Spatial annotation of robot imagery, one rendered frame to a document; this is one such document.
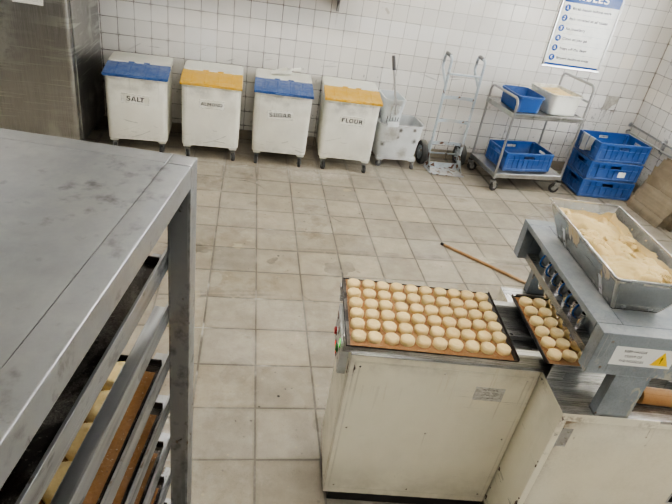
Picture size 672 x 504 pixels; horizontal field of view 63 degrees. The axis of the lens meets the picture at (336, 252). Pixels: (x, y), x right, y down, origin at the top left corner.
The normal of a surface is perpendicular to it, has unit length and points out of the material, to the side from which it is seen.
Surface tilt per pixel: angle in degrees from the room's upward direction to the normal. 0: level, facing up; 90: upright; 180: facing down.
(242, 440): 0
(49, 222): 0
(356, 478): 90
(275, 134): 91
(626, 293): 110
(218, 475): 0
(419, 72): 90
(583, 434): 90
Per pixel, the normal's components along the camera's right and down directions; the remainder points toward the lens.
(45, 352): 0.14, -0.85
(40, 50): 0.11, 0.53
